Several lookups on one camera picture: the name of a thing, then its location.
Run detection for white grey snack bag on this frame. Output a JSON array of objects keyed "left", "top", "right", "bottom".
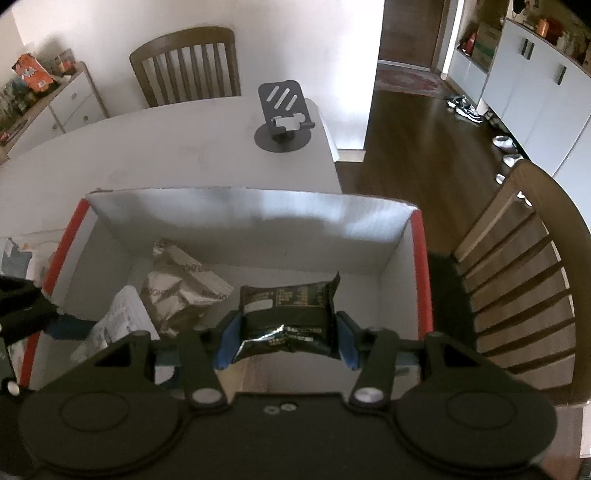
[{"left": 0, "top": 236, "right": 58, "bottom": 282}]

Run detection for brown wooden door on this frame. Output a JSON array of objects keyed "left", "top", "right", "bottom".
[{"left": 379, "top": 0, "right": 451, "bottom": 70}]

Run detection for silver snack packet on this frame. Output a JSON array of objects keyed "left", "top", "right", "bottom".
[
  {"left": 152, "top": 237, "right": 206, "bottom": 278},
  {"left": 141, "top": 258, "right": 235, "bottom": 340}
]

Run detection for brown cardboard box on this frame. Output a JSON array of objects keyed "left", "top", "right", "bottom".
[{"left": 471, "top": 22, "right": 503, "bottom": 70}]

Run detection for patterned floor rug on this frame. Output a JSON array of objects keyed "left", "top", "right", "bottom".
[{"left": 375, "top": 62, "right": 448, "bottom": 97}]

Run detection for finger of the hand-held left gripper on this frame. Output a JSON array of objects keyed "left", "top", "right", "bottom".
[
  {"left": 0, "top": 344, "right": 21, "bottom": 398},
  {"left": 0, "top": 276, "right": 93, "bottom": 344}
]

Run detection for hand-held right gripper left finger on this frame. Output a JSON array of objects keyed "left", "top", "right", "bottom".
[{"left": 92, "top": 311, "right": 243, "bottom": 408}]

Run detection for orange snack bag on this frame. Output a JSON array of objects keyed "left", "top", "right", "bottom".
[{"left": 11, "top": 53, "right": 55, "bottom": 93}]

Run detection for white sideboard with drawers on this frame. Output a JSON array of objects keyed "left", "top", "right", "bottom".
[{"left": 0, "top": 60, "right": 109, "bottom": 162}]

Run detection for black snack packet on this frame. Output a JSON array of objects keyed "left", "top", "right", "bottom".
[{"left": 231, "top": 271, "right": 342, "bottom": 364}]

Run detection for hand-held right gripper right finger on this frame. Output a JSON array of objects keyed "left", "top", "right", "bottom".
[{"left": 336, "top": 311, "right": 502, "bottom": 411}]

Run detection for white printed snack packet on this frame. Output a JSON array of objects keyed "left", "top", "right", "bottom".
[{"left": 69, "top": 285, "right": 160, "bottom": 365}]

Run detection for black metal phone stand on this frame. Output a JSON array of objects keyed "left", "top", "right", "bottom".
[{"left": 255, "top": 79, "right": 317, "bottom": 153}]

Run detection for white cabinet black handles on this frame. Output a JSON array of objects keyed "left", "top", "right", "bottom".
[{"left": 445, "top": 18, "right": 591, "bottom": 185}]

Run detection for white cardboard box red edges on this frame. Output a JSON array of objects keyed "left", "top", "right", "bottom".
[{"left": 18, "top": 185, "right": 435, "bottom": 398}]

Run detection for brown wooden chair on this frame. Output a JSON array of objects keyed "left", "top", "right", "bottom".
[
  {"left": 129, "top": 26, "right": 242, "bottom": 109},
  {"left": 427, "top": 159, "right": 591, "bottom": 407}
]

